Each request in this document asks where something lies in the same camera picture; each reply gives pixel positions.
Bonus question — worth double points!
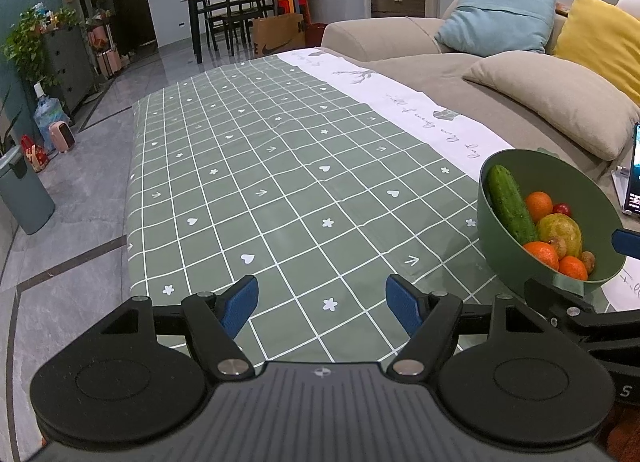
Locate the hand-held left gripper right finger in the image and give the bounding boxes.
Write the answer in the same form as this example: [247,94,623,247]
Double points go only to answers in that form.
[385,273,543,380]

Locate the yellow green mango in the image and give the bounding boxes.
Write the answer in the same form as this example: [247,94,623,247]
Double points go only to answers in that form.
[536,213,583,258]

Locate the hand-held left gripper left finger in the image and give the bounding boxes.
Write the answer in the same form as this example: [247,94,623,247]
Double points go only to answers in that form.
[102,275,261,382]

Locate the dark door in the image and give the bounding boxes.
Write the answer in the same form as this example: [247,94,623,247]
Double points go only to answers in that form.
[111,0,158,50]

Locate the green bowl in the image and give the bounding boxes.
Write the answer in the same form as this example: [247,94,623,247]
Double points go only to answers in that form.
[476,148,628,295]

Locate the dark dining table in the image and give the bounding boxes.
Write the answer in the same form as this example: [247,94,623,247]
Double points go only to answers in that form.
[180,0,316,64]

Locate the orange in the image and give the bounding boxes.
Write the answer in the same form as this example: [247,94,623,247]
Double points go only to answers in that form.
[558,255,589,282]
[522,241,560,272]
[524,191,554,223]

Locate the white phone stand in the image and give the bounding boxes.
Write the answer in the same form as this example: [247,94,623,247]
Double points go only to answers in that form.
[612,166,632,213]

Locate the smartphone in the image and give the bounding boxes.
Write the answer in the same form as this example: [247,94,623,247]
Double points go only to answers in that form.
[624,122,640,217]

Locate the grey cabinet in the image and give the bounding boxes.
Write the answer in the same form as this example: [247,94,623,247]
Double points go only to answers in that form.
[42,25,98,110]

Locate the blue water jug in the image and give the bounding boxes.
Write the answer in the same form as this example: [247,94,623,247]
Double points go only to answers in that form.
[32,84,71,153]

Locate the grey blue trash bin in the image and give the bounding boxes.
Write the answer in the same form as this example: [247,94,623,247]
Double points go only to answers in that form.
[0,146,56,235]

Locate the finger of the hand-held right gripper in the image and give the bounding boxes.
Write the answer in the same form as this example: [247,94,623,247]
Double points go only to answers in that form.
[611,228,640,259]
[523,278,640,345]

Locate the light blue pillow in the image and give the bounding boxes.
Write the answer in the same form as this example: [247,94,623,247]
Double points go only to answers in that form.
[435,0,558,54]

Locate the beige cushion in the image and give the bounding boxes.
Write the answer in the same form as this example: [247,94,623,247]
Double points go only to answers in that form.
[462,53,640,161]

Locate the red patterned bag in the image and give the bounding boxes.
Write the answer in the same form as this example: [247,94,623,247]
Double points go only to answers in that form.
[20,135,50,173]

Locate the green checked tablecloth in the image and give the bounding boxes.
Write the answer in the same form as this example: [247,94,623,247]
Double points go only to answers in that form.
[125,48,640,364]

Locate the green cucumber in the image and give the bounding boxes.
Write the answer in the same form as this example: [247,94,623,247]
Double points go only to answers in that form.
[487,165,540,245]

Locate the beige sofa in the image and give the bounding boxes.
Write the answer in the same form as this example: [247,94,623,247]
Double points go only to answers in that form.
[320,0,640,203]

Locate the green potted plant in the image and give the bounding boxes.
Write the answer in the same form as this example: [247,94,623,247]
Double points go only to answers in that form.
[2,7,81,88]

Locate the pink heater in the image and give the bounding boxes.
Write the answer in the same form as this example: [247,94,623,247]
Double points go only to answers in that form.
[50,123,76,152]

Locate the yellow pillow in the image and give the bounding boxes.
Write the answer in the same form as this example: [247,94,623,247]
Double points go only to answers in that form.
[552,0,640,93]

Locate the stacked colourful stools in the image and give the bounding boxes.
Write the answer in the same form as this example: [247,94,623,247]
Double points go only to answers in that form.
[272,0,312,26]

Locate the pink suitcase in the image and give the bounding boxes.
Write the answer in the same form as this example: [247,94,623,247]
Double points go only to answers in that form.
[95,47,122,77]

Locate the brown paper bag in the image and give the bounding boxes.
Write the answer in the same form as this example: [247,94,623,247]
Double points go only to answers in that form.
[251,13,307,59]

